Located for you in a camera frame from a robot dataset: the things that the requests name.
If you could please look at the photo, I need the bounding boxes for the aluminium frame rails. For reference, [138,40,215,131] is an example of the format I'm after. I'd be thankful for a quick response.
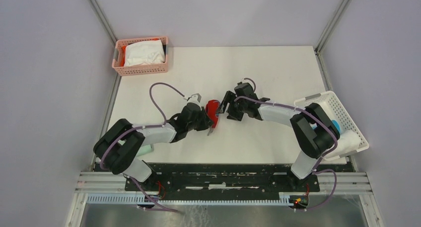
[65,172,384,227]

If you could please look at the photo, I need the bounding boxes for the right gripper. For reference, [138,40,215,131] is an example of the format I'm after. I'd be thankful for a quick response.
[214,90,247,122]

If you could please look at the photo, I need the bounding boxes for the pink plastic basket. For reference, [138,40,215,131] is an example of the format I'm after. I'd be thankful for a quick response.
[111,36,169,76]

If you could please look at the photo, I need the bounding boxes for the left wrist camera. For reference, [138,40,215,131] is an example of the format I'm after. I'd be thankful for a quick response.
[186,93,202,107]

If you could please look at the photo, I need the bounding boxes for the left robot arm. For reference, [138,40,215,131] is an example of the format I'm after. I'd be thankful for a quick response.
[93,103,214,191]

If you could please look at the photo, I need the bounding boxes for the red and blue towel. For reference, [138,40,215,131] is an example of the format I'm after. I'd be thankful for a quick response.
[205,99,220,136]

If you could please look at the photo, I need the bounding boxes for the white towel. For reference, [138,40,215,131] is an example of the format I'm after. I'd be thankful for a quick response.
[324,130,361,160]
[123,39,165,67]

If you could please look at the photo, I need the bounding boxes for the mint green towel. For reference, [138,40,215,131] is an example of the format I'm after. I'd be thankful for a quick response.
[136,145,154,157]

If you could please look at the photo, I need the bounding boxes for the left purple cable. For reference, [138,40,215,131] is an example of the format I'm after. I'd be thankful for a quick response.
[99,82,190,213]

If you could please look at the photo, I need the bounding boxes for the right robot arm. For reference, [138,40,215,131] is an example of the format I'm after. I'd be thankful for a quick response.
[216,82,341,191]

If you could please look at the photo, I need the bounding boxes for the white plastic basket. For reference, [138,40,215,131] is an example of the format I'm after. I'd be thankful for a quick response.
[294,91,369,162]

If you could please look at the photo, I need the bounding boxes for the white slotted cable duct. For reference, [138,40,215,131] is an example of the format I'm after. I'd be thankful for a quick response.
[86,194,293,207]

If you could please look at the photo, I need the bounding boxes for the purple cable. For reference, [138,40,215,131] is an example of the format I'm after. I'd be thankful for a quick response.
[234,77,339,212]
[99,82,190,213]

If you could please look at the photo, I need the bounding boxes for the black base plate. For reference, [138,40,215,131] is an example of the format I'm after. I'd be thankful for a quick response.
[141,163,320,201]

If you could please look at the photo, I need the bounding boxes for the white towel in basket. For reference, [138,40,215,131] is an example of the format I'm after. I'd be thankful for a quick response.
[123,39,165,67]

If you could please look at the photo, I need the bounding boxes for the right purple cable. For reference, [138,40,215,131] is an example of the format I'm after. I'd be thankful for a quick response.
[234,77,339,212]

